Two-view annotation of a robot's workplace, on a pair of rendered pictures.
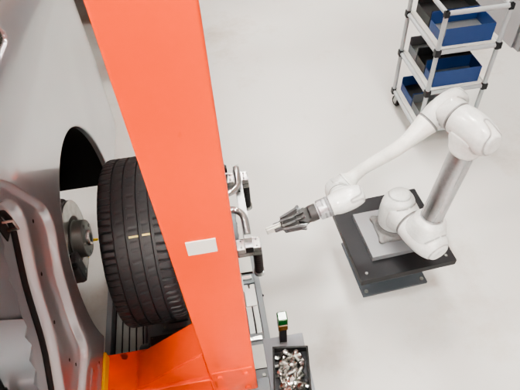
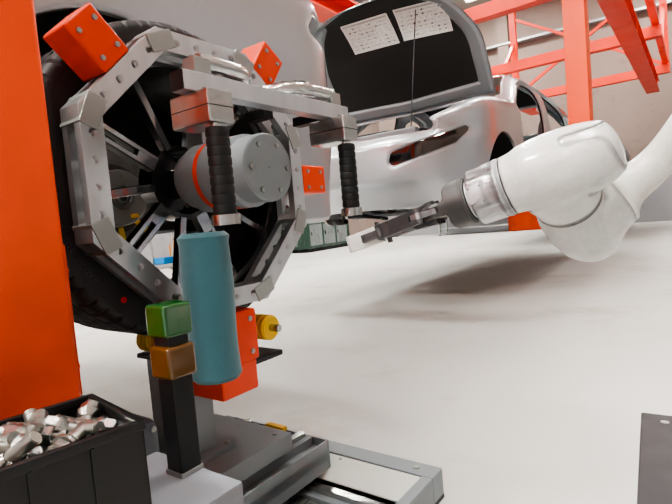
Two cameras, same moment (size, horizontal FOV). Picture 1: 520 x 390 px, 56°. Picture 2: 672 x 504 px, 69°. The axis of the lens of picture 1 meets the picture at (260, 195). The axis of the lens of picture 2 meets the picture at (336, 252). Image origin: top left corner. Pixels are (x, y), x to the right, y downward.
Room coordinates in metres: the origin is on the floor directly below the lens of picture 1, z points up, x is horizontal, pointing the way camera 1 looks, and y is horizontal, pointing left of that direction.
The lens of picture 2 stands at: (0.60, -0.60, 0.74)
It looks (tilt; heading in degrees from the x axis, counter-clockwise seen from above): 4 degrees down; 42
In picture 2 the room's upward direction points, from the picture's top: 5 degrees counter-clockwise
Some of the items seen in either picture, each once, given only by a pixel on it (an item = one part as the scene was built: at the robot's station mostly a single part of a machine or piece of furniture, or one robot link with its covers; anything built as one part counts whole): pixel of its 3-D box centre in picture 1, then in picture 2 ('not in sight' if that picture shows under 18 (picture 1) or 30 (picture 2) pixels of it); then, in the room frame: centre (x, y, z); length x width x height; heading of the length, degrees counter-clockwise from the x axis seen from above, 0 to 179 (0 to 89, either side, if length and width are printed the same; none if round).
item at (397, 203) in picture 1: (398, 208); not in sight; (1.52, -0.68, 0.49); 0.18 x 0.16 x 0.22; 24
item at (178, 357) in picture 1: (136, 369); not in sight; (0.72, 0.49, 0.69); 0.52 x 0.17 x 0.35; 96
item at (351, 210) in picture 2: (246, 195); (348, 177); (1.39, 0.06, 0.83); 0.04 x 0.04 x 0.16
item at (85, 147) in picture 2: not in sight; (208, 178); (1.20, 0.28, 0.85); 0.54 x 0.07 x 0.54; 6
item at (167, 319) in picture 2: (282, 318); (168, 318); (0.90, -0.05, 0.64); 0.04 x 0.04 x 0.04; 6
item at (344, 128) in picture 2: (237, 180); (333, 131); (1.39, 0.09, 0.93); 0.09 x 0.05 x 0.05; 96
